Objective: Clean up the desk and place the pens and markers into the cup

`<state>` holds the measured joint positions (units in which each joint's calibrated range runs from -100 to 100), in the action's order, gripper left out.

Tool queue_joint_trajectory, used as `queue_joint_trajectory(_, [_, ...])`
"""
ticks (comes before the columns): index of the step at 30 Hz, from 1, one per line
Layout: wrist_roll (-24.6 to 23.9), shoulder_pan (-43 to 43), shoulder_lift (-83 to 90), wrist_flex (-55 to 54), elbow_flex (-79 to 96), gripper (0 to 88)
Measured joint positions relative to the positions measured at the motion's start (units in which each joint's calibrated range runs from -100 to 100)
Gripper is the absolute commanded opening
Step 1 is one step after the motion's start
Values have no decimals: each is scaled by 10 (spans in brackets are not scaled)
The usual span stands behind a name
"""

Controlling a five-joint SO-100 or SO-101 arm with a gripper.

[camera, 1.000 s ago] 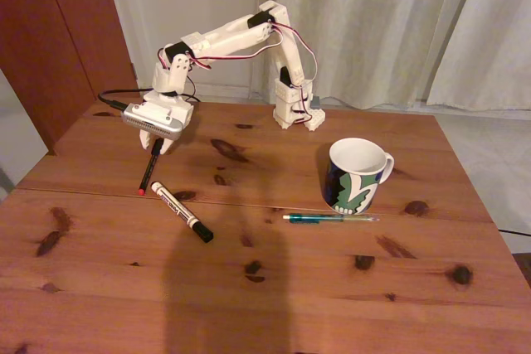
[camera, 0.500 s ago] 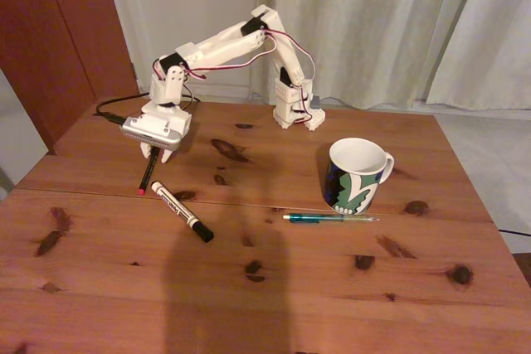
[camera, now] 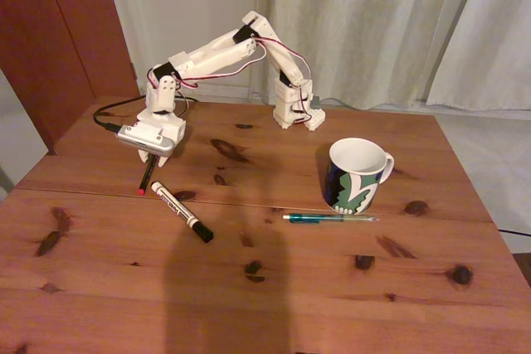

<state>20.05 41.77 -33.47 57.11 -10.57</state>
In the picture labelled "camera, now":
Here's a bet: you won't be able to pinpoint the thin black pen red end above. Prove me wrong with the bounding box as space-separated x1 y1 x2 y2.
137 155 157 196

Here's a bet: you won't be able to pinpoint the white marker black cap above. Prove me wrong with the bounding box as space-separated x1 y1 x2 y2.
149 181 215 244

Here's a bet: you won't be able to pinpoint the green transparent pen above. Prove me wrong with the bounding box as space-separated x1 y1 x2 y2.
283 212 381 225

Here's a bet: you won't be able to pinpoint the white furniture panel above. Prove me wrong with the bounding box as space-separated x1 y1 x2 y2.
0 70 49 201

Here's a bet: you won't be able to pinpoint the brown wooden door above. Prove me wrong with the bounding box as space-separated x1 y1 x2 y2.
0 0 140 156

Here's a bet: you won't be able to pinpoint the white mug green blue pattern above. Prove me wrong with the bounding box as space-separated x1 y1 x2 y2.
321 137 395 216

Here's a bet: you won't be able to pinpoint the white curtain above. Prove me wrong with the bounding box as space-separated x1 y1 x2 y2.
425 0 531 113
248 0 485 111

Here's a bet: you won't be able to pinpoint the silver camera box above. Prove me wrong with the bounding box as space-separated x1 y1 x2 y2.
115 124 175 157

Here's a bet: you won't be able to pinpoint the black camera cable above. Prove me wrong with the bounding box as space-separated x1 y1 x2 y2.
93 96 146 133

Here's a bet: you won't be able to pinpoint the red white servo wires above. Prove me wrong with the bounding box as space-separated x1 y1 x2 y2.
172 36 315 125

